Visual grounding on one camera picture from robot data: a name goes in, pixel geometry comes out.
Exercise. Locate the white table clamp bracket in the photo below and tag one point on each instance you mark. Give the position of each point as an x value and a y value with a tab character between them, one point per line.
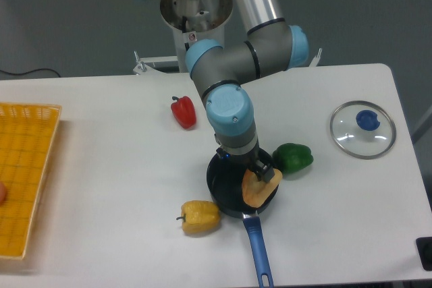
316	59
165	64

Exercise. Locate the white table clamp bracket left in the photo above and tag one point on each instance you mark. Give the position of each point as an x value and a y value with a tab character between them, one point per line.
165	64

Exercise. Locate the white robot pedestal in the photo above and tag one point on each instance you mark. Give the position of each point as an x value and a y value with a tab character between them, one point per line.
194	20

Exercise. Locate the yellow woven basket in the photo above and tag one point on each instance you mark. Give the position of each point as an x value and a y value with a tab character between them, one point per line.
27	135

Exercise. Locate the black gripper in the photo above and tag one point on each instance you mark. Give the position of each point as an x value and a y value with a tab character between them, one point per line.
247	155

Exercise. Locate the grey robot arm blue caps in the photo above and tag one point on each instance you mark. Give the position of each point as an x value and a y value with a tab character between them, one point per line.
224	44

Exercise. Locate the black device at table edge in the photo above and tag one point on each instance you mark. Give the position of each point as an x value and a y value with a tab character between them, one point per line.
424	250

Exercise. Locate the glass lid blue knob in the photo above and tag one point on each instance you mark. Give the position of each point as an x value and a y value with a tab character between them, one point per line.
362	129

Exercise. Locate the black pan blue handle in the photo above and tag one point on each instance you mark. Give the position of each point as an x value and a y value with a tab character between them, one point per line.
224	180

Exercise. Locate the white table clamp bracket right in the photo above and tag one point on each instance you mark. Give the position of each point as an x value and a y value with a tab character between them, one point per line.
316	59

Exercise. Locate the red bell pepper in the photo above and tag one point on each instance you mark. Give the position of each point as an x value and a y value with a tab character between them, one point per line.
184	112

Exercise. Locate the yellow bell pepper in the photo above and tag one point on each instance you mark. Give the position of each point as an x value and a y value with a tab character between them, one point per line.
199	216

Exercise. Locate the orange triangle bread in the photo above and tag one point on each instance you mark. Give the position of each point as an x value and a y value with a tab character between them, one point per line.
255	192

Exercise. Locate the green bell pepper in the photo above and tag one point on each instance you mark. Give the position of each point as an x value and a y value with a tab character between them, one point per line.
291	158

